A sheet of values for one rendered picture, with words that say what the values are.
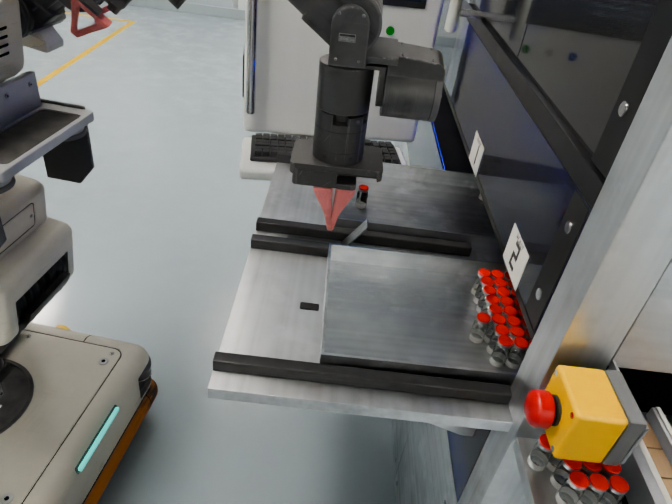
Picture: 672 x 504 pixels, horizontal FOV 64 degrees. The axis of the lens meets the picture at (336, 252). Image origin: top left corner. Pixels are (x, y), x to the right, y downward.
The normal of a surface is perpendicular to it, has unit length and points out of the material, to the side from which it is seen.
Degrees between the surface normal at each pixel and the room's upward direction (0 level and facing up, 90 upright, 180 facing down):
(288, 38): 90
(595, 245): 90
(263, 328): 0
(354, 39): 98
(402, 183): 0
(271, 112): 90
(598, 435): 90
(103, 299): 0
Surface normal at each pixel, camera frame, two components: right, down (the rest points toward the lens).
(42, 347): 0.11, -0.80
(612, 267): -0.05, 0.58
